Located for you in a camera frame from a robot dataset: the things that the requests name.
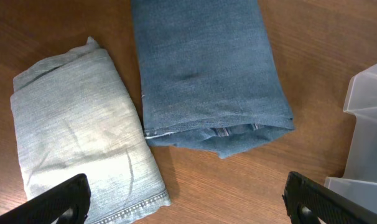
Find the clear plastic storage bin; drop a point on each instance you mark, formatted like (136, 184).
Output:
(359, 182)

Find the dark blue folded jeans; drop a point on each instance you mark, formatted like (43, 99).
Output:
(208, 77)

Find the light blue folded jeans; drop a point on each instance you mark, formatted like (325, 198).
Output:
(73, 115)

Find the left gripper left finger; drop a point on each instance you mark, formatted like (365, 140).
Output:
(66, 203)

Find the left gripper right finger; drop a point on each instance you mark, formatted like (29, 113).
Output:
(308, 202)

